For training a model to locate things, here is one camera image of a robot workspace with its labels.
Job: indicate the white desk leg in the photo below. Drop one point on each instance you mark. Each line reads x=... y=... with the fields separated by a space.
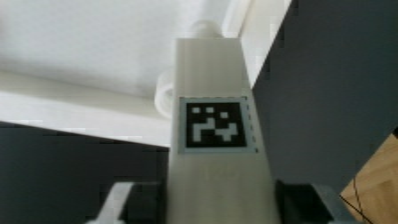
x=218 y=179

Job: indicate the white desk top tray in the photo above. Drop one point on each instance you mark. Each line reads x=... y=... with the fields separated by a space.
x=85 y=50

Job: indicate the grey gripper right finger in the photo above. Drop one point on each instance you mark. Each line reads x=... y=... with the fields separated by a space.
x=309 y=204

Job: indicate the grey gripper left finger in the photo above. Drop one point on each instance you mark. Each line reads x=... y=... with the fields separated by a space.
x=133 y=204

